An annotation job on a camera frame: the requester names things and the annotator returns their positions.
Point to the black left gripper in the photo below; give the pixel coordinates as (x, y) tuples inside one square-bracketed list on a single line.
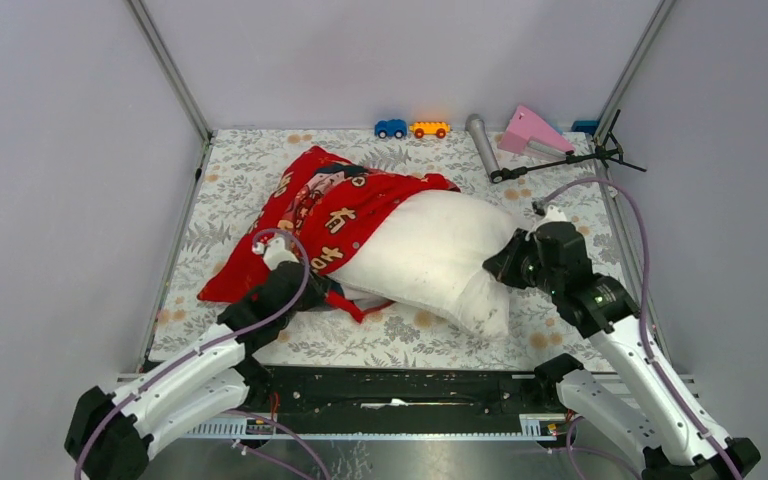
[(317, 290)]

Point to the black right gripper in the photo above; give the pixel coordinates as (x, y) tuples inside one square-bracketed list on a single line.
[(504, 264)]

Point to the white pillow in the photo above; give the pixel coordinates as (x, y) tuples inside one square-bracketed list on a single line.
[(429, 253)]

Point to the red cartoon print pillowcase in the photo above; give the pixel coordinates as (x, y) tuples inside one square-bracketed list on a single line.
[(331, 207)]

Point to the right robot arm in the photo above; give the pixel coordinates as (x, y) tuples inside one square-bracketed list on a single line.
[(666, 433)]

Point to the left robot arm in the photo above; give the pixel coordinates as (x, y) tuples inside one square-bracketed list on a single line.
[(115, 434)]

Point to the pink wedge block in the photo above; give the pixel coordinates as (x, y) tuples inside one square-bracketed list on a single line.
[(526, 130)]

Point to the silver microphone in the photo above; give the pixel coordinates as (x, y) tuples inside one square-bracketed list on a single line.
[(476, 128)]

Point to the floral fern print sheet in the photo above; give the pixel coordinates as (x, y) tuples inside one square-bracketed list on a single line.
[(245, 166)]

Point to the black tripod stand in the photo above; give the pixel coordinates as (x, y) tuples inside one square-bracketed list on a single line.
[(606, 149)]

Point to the yellow toy car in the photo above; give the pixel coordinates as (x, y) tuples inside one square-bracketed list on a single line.
[(424, 129)]

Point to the blue block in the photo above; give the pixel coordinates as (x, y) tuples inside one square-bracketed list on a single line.
[(589, 127)]

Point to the blue toy car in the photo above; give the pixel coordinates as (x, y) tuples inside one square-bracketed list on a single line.
[(392, 128)]

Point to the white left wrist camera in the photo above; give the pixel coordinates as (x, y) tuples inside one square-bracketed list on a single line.
[(274, 252)]

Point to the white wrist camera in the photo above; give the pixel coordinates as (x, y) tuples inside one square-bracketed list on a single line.
[(274, 252), (549, 214)]

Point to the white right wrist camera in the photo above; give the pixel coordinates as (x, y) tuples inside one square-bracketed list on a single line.
[(549, 214)]

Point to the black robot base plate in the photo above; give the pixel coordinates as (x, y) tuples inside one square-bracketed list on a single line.
[(374, 401)]

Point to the left aluminium frame post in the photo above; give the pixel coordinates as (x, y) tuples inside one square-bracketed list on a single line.
[(168, 66)]

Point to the aluminium frame post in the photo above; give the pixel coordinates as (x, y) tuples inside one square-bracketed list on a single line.
[(168, 66), (650, 34)]

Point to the right aluminium frame post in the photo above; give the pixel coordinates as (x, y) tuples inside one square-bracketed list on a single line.
[(650, 34)]

